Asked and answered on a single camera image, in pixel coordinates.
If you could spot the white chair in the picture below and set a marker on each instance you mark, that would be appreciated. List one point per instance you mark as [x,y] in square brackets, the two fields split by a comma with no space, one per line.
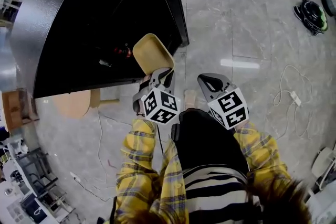
[324,165]

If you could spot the person's striped shirt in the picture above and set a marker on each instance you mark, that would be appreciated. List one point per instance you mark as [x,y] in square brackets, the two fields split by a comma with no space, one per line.
[215,191]

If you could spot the black and green helmet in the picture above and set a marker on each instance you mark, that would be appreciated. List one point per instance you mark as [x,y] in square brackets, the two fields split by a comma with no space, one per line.
[311,17]

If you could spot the beige plastic container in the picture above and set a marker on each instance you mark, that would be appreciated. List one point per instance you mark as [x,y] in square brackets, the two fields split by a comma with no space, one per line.
[152,52]

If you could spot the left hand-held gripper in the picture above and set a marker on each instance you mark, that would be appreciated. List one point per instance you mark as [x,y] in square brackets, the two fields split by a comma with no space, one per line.
[161,106]

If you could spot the round wooden stool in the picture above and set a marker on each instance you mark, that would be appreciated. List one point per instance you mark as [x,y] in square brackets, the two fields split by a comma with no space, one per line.
[72,105]

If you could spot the person's right forearm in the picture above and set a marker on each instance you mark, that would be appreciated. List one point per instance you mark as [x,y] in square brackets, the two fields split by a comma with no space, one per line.
[258,149]

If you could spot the grey basket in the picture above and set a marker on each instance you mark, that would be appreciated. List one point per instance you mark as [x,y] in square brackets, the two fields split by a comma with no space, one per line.
[330,1]

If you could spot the black metal rack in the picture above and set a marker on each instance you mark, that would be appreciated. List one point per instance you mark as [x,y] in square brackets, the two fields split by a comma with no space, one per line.
[44,186]

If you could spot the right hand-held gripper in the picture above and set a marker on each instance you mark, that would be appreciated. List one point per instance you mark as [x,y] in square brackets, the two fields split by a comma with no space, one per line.
[228,108]

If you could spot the brown cardboard box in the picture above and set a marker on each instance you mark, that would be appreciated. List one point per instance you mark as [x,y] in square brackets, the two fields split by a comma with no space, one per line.
[15,110]

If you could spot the person's left forearm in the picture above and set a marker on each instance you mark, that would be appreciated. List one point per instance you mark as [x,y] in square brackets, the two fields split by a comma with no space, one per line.
[137,149]

